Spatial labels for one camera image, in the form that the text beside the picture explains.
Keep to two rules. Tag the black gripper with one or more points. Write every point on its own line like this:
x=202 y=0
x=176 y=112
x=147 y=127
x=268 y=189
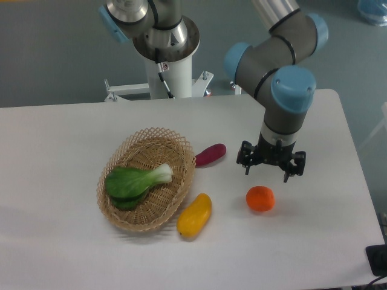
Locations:
x=275 y=149

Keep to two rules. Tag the orange fruit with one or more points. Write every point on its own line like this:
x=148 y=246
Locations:
x=260 y=198

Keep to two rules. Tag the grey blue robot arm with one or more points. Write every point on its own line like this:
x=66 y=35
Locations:
x=269 y=72

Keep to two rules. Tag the purple sweet potato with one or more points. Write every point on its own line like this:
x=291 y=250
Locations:
x=210 y=155

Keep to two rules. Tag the yellow mango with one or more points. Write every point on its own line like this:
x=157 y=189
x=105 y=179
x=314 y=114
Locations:
x=193 y=219

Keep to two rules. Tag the woven wicker basket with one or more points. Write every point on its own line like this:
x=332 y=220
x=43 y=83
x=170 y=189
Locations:
x=146 y=150

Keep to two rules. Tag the black device bottom right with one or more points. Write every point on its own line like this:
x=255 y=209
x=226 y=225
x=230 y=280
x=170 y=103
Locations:
x=376 y=255

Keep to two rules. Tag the green bok choy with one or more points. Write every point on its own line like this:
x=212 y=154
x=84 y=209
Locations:
x=127 y=186

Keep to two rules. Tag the blue object top right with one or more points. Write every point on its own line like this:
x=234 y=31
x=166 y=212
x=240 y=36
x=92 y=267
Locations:
x=373 y=11

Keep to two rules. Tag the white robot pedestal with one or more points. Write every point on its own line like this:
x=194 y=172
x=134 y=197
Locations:
x=165 y=80

